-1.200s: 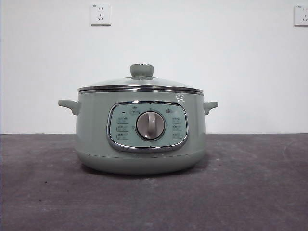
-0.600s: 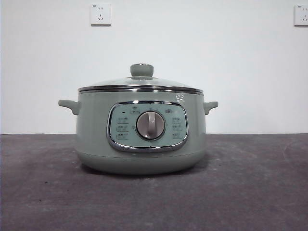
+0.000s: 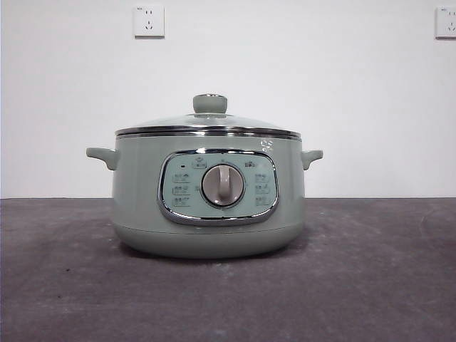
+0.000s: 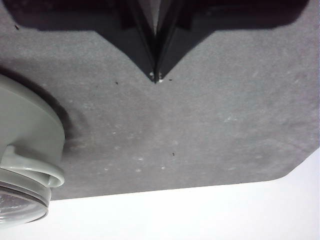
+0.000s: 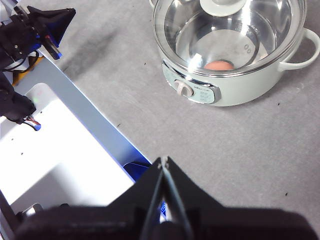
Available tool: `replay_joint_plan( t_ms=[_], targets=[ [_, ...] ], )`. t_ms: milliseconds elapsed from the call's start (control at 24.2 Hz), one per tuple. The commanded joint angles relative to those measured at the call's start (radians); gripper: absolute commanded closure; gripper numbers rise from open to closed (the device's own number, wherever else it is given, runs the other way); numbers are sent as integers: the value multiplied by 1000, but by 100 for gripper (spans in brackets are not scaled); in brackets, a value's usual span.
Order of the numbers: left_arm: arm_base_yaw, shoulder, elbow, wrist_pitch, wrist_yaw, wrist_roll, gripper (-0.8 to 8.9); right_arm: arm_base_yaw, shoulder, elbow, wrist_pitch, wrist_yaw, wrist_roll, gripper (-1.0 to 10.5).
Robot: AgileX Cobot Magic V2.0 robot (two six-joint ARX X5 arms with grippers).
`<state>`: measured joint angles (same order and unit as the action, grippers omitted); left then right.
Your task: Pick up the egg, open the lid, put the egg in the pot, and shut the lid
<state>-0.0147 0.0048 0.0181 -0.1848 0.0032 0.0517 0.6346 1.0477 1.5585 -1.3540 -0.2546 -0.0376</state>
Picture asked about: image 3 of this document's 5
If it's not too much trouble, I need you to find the glass lid with green knob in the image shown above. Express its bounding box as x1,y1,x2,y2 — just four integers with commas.
115,93,300,138

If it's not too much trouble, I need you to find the sage green electric cooking pot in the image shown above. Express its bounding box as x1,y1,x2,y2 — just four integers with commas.
85,134,324,258

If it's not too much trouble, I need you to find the white wall socket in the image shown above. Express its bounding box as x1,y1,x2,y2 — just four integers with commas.
134,6,166,39
435,6,456,39

